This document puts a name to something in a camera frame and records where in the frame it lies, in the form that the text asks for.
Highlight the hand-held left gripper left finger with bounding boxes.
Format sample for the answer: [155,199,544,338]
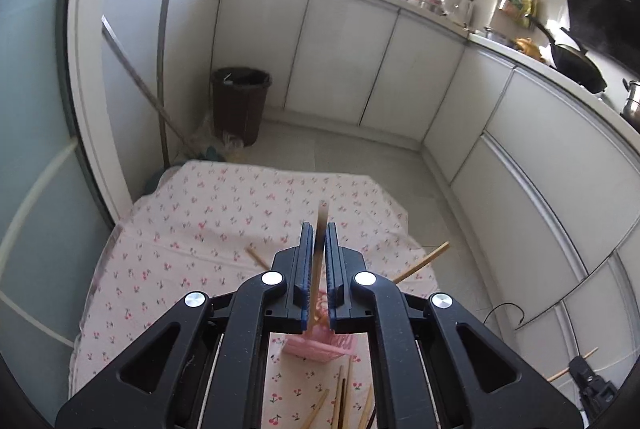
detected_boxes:
[55,222,316,429]

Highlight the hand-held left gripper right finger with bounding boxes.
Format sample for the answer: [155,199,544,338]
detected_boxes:
[325,222,583,429]

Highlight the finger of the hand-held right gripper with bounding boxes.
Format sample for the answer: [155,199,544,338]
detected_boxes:
[570,355,594,382]

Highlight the wooden chopstick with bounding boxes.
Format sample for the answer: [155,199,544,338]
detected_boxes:
[306,201,330,337]
[344,351,353,429]
[391,241,451,285]
[546,347,599,384]
[359,386,375,429]
[302,389,330,429]
[334,365,346,429]
[245,247,271,271]

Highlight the pink plastic utensil basket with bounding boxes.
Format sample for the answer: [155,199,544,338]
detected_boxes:
[282,289,358,365]

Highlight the cherry print tablecloth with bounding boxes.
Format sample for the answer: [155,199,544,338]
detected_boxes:
[67,159,441,429]

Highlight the clear plastic bag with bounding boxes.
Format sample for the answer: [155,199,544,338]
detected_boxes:
[187,111,246,162]

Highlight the dark brown trash bin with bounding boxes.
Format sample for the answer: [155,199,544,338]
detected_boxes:
[210,67,273,148]

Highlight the white kitchen cabinet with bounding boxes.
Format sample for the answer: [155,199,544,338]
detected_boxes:
[422,36,640,410]
[214,0,471,142]

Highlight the steel pot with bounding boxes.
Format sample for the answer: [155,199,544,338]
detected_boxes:
[620,79,640,130]

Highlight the metal pole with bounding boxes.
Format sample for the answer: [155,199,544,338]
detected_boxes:
[101,15,201,160]

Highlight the black wok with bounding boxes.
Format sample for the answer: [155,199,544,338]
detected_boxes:
[527,16,608,94]

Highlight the frosted glass door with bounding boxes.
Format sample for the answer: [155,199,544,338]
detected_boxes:
[0,0,132,429]

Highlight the yellow green snack packets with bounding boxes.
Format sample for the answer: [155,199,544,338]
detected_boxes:
[500,0,542,28]

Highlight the black floor cable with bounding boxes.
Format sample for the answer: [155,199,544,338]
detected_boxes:
[482,302,526,330]

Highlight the mop with long handle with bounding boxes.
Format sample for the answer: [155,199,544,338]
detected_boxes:
[142,0,185,197]

